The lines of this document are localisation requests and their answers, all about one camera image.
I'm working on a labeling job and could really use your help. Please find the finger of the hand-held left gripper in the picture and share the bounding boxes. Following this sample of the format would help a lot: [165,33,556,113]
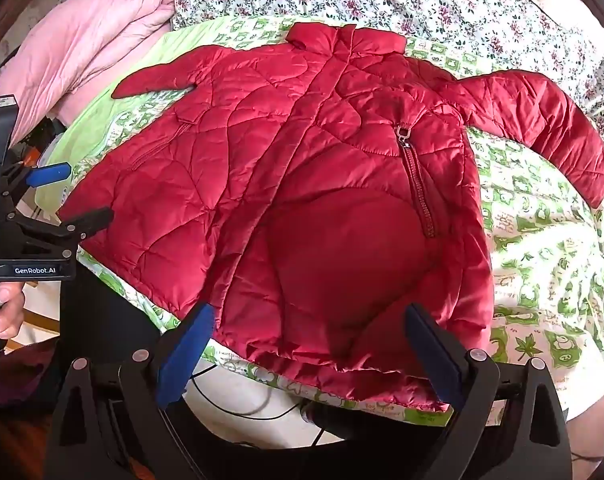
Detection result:
[2,161,73,202]
[9,206,116,252]

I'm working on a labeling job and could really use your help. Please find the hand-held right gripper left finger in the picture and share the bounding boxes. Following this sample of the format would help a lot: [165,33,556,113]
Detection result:
[44,302,218,480]

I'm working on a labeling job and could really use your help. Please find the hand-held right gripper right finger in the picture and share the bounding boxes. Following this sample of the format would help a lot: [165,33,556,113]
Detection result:
[404,302,573,480]

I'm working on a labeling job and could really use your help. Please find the red quilted jacket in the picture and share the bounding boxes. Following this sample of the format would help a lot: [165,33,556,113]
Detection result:
[59,22,604,413]

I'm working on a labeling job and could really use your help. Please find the person's left hand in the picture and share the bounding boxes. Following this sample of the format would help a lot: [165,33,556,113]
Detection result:
[0,280,28,341]

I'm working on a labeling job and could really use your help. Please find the pink quilt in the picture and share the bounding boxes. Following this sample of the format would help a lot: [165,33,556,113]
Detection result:
[0,0,175,123]

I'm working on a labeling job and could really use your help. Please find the green patterned blanket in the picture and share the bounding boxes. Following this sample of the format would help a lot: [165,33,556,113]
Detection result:
[34,15,604,426]

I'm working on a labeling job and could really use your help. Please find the black cable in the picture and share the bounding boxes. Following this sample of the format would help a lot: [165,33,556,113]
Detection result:
[189,360,305,421]

